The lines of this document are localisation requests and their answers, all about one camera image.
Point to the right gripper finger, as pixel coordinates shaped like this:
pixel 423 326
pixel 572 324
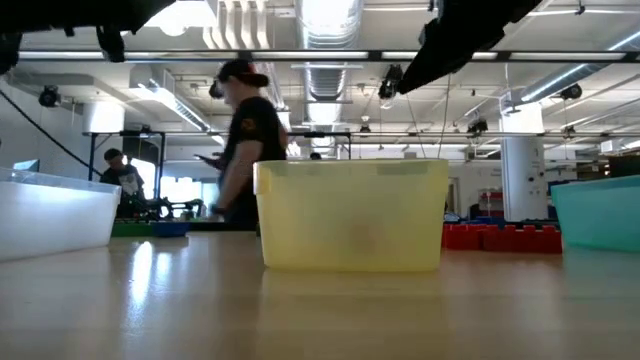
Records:
pixel 425 80
pixel 416 70

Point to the silver ceiling duct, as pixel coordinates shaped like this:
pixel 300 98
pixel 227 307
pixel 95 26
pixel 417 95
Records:
pixel 325 30

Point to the white round column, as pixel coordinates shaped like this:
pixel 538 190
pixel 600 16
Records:
pixel 102 120
pixel 522 170

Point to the black ceiling-hung camera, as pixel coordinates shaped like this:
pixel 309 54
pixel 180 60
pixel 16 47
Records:
pixel 570 91
pixel 387 82
pixel 48 96
pixel 477 126

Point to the clear white plastic bin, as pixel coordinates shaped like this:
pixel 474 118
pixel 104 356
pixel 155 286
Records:
pixel 50 220

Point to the overhead light bar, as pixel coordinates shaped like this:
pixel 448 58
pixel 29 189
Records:
pixel 310 55

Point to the standing person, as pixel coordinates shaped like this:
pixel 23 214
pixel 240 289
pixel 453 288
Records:
pixel 250 140

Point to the background monitor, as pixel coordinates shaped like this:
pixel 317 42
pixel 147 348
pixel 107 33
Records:
pixel 26 165

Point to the black background workstation frame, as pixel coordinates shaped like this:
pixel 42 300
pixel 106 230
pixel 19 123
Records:
pixel 161 155

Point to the yellow plastic bin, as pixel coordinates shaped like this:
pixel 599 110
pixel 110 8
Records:
pixel 350 215

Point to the red background shelf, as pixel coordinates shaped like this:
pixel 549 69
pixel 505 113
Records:
pixel 491 202

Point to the teal plastic bin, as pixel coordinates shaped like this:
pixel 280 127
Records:
pixel 600 215

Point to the seated person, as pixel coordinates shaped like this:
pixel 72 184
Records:
pixel 122 180

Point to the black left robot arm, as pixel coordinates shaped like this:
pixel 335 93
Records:
pixel 75 12

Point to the long red toy block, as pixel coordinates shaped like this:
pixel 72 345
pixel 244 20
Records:
pixel 525 241

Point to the green toy block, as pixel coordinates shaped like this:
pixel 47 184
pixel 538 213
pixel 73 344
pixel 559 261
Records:
pixel 131 230

